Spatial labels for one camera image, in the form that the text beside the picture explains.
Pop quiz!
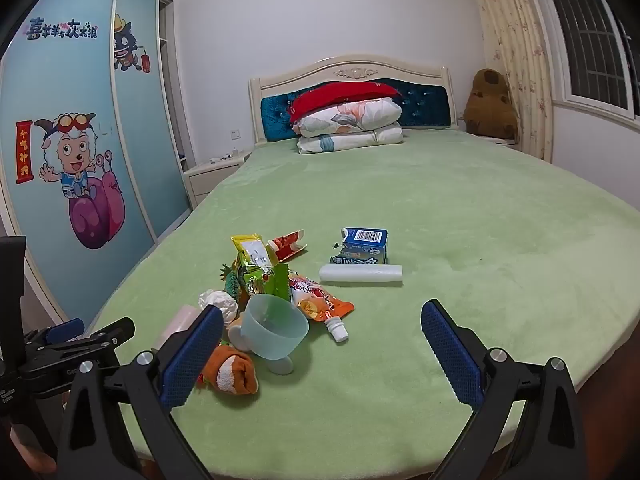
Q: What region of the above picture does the white foam roll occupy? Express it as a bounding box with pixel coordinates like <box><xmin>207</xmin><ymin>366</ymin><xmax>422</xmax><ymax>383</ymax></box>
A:
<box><xmin>319</xmin><ymin>263</ymin><xmax>404</xmax><ymax>283</ymax></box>

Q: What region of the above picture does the blue milk carton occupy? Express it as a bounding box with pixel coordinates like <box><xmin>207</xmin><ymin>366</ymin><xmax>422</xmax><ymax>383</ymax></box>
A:
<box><xmin>330</xmin><ymin>226</ymin><xmax>388</xmax><ymax>264</ymax></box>

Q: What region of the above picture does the orange drink pouch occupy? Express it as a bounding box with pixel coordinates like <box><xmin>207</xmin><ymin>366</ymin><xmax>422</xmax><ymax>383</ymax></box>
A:
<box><xmin>288</xmin><ymin>271</ymin><xmax>355</xmax><ymax>344</ymax></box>

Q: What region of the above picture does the green yellow snack bag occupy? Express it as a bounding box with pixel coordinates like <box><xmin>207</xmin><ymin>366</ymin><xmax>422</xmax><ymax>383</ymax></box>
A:
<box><xmin>231</xmin><ymin>234</ymin><xmax>290</xmax><ymax>301</ymax></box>

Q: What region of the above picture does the floral folded quilt lower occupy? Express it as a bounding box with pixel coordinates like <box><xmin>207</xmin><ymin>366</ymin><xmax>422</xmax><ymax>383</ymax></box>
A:
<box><xmin>297</xmin><ymin>122</ymin><xmax>404</xmax><ymax>154</ymax></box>

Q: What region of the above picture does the white tissue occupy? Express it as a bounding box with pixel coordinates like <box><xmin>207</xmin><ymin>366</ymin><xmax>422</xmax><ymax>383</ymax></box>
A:
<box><xmin>198</xmin><ymin>289</ymin><xmax>239</xmax><ymax>326</ymax></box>

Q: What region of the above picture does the white nightstand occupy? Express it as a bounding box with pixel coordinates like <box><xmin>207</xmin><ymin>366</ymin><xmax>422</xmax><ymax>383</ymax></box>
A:
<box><xmin>182</xmin><ymin>152</ymin><xmax>250</xmax><ymax>209</ymax></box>

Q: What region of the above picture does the blue cartoon wardrobe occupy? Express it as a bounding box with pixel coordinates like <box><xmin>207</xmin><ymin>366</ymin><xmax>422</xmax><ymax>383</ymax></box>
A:
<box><xmin>1</xmin><ymin>0</ymin><xmax>189</xmax><ymax>323</ymax></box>

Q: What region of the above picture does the person's hand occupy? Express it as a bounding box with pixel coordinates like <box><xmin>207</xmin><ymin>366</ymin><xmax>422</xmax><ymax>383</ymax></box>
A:
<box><xmin>1</xmin><ymin>420</ymin><xmax>58</xmax><ymax>479</ymax></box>

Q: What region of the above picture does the teal plastic cup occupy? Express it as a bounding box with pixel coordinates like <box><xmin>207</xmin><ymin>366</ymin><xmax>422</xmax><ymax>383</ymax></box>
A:
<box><xmin>240</xmin><ymin>294</ymin><xmax>309</xmax><ymax>376</ymax></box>

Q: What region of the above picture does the red pillow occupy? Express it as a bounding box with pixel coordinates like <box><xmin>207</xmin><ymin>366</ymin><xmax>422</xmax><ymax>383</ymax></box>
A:
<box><xmin>288</xmin><ymin>81</ymin><xmax>399</xmax><ymax>122</ymax></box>

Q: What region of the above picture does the cream bed headboard blue padding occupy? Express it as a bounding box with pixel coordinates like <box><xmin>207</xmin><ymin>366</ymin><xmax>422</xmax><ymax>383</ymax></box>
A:
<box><xmin>248</xmin><ymin>54</ymin><xmax>458</xmax><ymax>145</ymax></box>

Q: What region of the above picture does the red white snack wrapper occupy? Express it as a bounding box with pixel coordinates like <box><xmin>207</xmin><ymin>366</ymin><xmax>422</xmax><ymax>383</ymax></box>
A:
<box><xmin>268</xmin><ymin>230</ymin><xmax>307</xmax><ymax>262</ymax></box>

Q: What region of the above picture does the brown plush bear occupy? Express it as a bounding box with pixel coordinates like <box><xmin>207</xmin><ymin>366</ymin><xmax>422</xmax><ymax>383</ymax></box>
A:
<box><xmin>463</xmin><ymin>68</ymin><xmax>518</xmax><ymax>141</ymax></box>

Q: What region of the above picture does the green bed blanket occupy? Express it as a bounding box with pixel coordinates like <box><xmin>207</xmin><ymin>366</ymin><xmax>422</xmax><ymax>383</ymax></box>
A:
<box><xmin>98</xmin><ymin>130</ymin><xmax>639</xmax><ymax>479</ymax></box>

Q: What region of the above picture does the orange white plush toy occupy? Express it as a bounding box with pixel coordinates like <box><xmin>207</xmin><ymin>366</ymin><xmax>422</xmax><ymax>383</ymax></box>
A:
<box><xmin>196</xmin><ymin>344</ymin><xmax>259</xmax><ymax>396</ymax></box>

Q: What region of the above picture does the floral cream curtain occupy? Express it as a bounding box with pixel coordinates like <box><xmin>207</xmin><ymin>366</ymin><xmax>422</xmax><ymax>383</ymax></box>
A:
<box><xmin>476</xmin><ymin>0</ymin><xmax>553</xmax><ymax>162</ymax></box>

